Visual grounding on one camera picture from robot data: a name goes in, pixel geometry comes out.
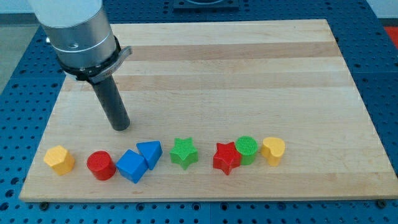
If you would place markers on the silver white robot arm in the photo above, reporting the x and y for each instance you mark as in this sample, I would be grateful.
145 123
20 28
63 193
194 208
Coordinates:
78 30

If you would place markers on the yellow heart block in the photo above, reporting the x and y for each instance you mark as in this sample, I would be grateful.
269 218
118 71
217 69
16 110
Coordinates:
273 150

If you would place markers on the yellow hexagon block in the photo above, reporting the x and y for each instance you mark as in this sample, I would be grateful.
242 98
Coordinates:
59 160

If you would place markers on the wooden board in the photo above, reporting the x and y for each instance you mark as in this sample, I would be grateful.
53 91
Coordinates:
215 82

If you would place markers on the green star block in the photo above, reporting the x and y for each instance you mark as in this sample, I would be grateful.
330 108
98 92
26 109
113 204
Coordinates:
183 153

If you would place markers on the red star block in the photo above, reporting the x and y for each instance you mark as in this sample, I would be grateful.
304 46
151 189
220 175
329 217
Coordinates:
226 157

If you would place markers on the green cylinder block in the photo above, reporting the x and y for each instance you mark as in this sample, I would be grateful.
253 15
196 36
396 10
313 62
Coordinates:
247 147

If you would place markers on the blue triangle block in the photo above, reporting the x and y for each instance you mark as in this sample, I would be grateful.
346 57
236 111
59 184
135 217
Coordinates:
151 151

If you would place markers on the blue cube block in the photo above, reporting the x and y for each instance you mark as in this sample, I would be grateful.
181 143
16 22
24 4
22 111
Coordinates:
132 166

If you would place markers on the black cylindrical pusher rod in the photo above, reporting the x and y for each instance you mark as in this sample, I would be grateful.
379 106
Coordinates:
112 104

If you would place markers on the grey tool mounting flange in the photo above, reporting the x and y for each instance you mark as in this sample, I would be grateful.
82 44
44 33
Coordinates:
101 71

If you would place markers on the red cylinder block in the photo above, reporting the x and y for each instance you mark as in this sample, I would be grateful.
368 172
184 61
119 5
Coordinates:
101 165

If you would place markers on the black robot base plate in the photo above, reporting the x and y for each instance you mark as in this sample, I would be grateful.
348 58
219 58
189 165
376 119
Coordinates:
205 4

